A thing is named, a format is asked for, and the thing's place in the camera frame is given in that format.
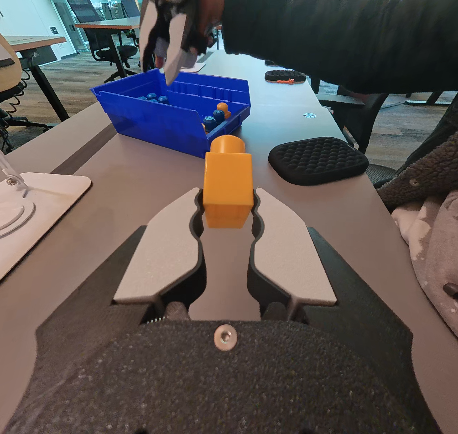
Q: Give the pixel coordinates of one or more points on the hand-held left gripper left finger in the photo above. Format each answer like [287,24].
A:
[161,258]

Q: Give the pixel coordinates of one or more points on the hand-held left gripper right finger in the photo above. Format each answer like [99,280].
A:
[289,258]

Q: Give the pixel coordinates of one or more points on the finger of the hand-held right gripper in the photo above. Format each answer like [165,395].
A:
[147,29]
[176,47]

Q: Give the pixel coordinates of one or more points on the pile of blue yellow blocks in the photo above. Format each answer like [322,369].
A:
[218,115]

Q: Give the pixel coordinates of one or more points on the blue plastic bin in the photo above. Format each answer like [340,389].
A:
[161,133]

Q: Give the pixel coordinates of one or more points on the yellow two-stud block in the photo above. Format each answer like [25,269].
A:
[227,183]

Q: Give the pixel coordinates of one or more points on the person's right hand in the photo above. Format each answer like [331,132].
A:
[213,1]

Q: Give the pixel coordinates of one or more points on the wooden-top office desk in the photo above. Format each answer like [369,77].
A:
[107,22]
[32,41]

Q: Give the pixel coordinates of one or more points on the small orange tool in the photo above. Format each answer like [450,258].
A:
[285,81]

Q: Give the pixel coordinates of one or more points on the grey mesh chair seat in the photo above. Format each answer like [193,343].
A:
[379,174]

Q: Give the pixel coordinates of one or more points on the white stand with wooden board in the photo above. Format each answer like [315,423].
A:
[53,198]

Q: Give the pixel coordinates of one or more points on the person's grey printed sweatshirt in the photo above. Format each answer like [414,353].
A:
[436,244]

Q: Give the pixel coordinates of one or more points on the black mesh office chair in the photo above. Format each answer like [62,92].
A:
[361,119]

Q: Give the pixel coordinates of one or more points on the person's black fleece-lined jacket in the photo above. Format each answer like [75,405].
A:
[429,176]

